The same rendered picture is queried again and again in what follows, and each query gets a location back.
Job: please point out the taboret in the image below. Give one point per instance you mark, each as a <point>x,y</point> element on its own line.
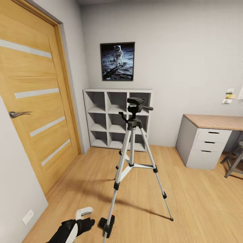
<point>239,143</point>

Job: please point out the camera tripod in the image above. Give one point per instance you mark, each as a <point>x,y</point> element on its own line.
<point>130,136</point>

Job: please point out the wall socket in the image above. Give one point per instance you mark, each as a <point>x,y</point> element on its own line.
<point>27,217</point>

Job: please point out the digital camera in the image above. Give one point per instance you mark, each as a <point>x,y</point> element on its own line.
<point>103,222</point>

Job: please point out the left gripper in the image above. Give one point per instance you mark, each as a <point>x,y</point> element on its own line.
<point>86,224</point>

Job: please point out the painting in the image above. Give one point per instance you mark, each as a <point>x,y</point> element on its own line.
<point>117,61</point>

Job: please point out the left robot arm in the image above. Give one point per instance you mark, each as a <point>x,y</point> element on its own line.
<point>72,228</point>

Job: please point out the door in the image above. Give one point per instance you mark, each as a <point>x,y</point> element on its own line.
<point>36,91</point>

